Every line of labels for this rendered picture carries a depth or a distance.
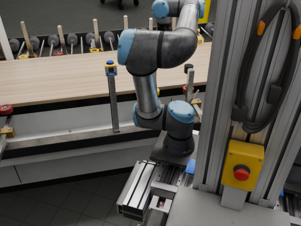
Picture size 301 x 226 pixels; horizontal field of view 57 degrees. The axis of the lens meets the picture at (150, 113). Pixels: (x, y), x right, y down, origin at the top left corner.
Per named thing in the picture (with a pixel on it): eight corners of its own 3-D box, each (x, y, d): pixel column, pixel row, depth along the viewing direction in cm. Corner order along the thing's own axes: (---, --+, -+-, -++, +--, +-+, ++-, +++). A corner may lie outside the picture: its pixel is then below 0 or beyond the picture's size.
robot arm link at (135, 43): (165, 135, 126) (160, 50, 80) (133, 131, 128) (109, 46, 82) (169, 113, 132) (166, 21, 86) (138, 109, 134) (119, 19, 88)
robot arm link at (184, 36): (199, 43, 78) (206, -8, 115) (161, 40, 80) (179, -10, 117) (195, 78, 85) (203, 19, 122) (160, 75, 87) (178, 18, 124)
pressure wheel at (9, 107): (1, 121, 188) (-5, 107, 181) (12, 115, 193) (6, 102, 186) (8, 125, 184) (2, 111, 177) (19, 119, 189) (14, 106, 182)
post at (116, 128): (120, 132, 193) (115, 75, 166) (113, 133, 192) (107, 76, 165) (119, 128, 196) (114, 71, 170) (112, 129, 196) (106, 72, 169)
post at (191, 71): (188, 128, 205) (194, 69, 177) (184, 128, 205) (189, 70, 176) (187, 125, 208) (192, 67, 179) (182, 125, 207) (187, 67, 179)
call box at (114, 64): (117, 76, 166) (116, 64, 161) (105, 78, 165) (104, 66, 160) (116, 71, 171) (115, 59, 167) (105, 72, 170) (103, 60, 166)
